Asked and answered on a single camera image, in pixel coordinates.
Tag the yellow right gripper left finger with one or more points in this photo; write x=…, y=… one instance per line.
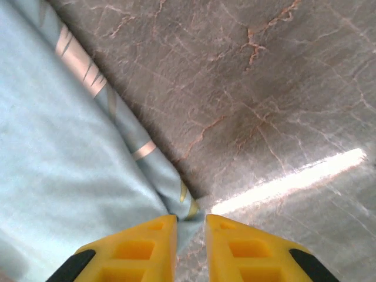
x=135, y=252

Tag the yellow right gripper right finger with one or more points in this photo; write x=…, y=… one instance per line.
x=249, y=255

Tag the light blue t-shirt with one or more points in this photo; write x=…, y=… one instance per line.
x=58, y=147

